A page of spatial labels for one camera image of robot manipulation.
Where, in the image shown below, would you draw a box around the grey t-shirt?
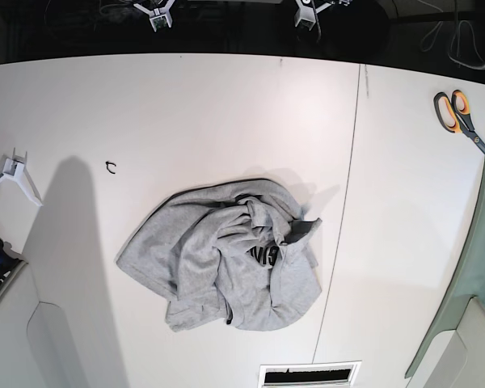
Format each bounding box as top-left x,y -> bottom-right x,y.
116,179 -> 322,331

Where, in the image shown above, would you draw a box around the orange grey scissors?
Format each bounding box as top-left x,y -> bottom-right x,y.
433,90 -> 485,155

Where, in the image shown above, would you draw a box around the white plastic stand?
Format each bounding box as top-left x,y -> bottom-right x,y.
0,149 -> 44,207

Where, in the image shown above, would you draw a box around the beige chair right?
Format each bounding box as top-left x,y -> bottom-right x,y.
407,297 -> 485,388

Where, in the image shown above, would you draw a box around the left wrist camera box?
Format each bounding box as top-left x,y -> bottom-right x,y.
294,0 -> 335,30

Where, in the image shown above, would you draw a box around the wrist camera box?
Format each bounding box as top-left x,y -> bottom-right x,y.
294,0 -> 335,30
133,0 -> 175,32

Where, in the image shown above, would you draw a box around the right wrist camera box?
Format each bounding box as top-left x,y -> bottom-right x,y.
133,0 -> 175,32

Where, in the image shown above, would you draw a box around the grey cable loop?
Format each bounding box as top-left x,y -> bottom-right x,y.
420,15 -> 485,70

